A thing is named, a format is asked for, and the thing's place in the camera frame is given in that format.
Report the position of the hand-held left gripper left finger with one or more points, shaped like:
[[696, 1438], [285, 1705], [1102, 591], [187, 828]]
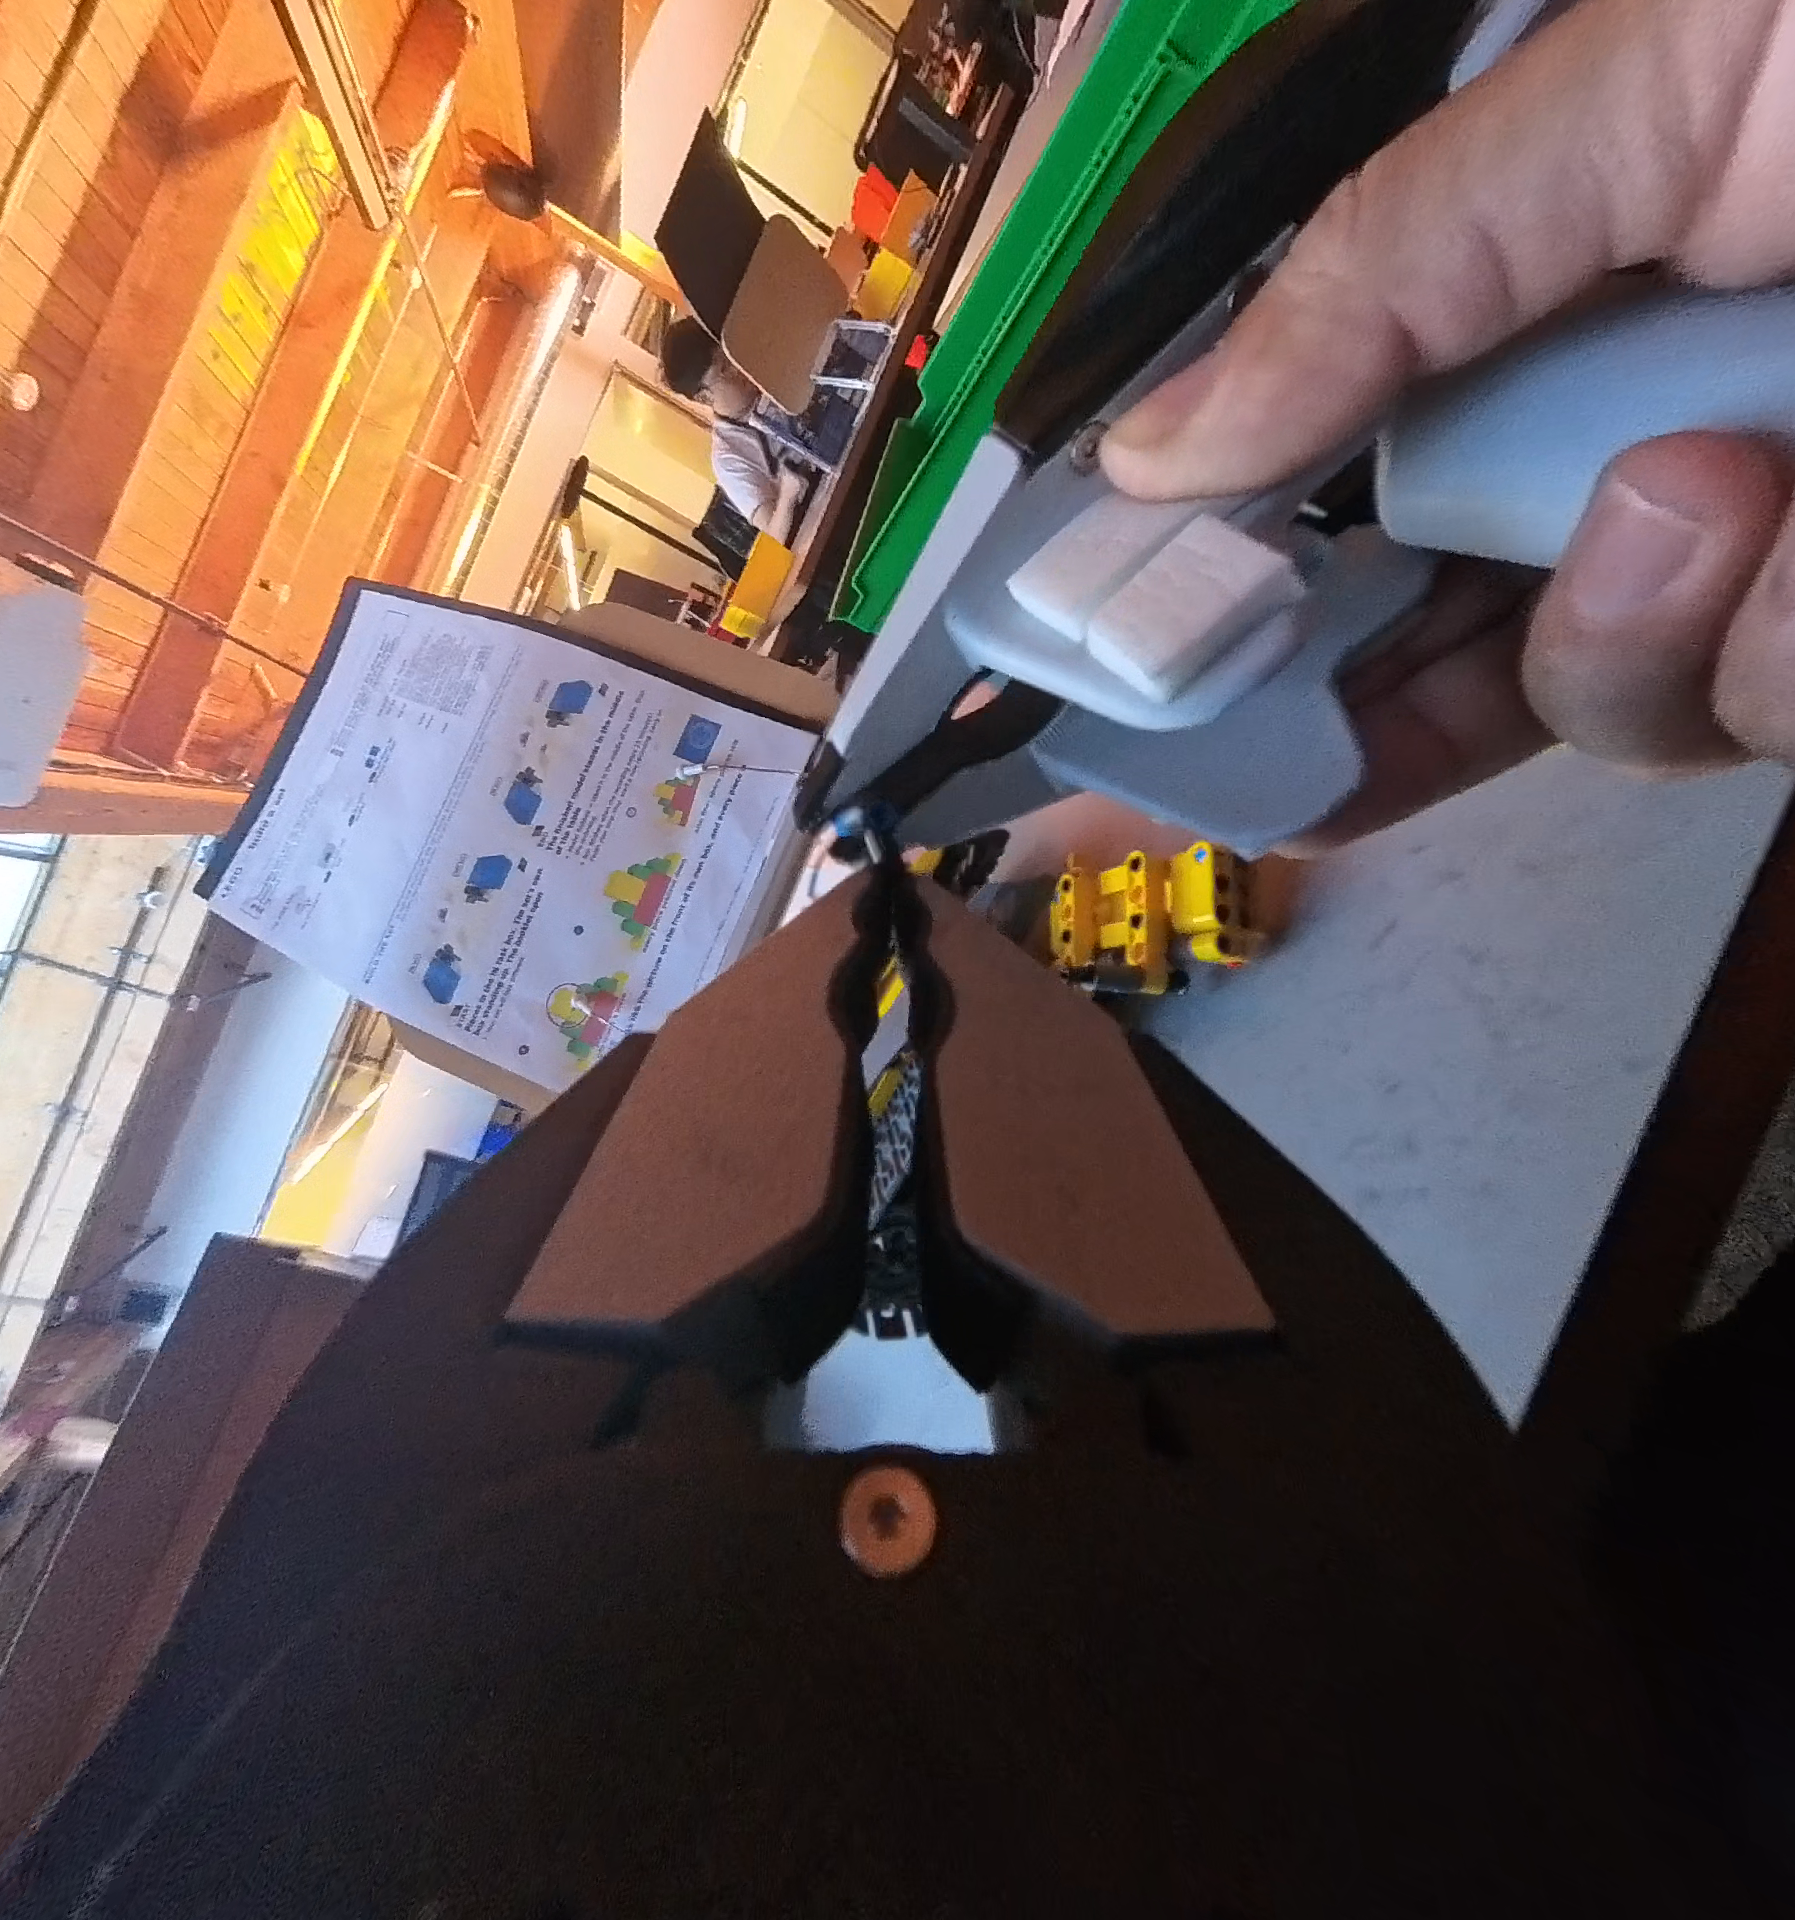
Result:
[[702, 1185]]

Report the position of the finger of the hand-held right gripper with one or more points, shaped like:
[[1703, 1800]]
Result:
[[912, 660], [1211, 779]]

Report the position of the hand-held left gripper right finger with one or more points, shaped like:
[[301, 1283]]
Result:
[[1091, 1185]]

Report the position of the person's right hand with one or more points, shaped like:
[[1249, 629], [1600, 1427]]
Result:
[[1588, 179]]

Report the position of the green plastic bin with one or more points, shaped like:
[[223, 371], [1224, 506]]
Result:
[[987, 299]]

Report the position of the yellow plastic bin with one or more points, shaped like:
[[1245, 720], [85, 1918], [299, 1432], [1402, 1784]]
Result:
[[885, 284], [759, 578]]

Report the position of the yellow black toy tracked vehicle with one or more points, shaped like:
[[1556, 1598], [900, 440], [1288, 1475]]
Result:
[[891, 1200]]

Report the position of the orange plastic bin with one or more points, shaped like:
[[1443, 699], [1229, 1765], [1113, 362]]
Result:
[[874, 196]]

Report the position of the black pole stand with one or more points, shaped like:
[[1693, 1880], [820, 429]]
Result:
[[579, 480]]

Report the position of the black panel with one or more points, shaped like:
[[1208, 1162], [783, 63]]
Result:
[[702, 224]]

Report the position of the printed instruction sheet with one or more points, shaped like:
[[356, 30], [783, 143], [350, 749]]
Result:
[[462, 840]]

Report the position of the black round ceiling lamp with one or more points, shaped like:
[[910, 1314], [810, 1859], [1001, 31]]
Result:
[[509, 184]]

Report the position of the long ceiling light fixture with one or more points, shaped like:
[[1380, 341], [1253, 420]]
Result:
[[335, 105]]

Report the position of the white wall box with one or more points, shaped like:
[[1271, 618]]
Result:
[[4, 676]]

